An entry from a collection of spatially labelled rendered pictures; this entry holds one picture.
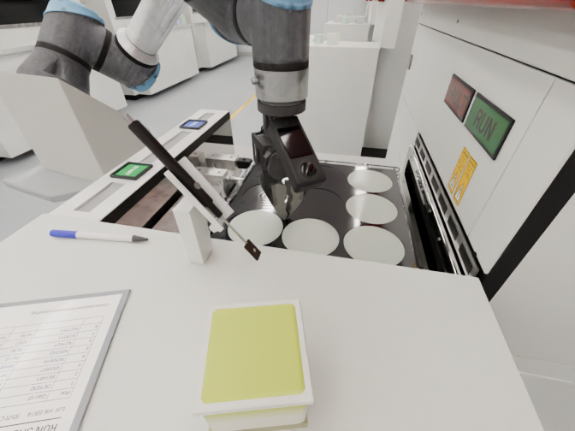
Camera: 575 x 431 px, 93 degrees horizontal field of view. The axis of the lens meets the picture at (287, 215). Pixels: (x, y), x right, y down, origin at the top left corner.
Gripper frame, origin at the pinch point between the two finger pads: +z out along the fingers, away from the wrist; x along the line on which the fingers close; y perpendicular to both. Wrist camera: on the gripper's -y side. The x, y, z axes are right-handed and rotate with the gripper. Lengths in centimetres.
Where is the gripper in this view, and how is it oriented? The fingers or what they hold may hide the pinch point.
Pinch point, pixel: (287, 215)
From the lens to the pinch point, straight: 50.6
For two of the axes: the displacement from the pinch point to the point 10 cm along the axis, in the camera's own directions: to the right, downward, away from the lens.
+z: 0.0, 7.9, 6.2
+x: -9.1, 2.5, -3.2
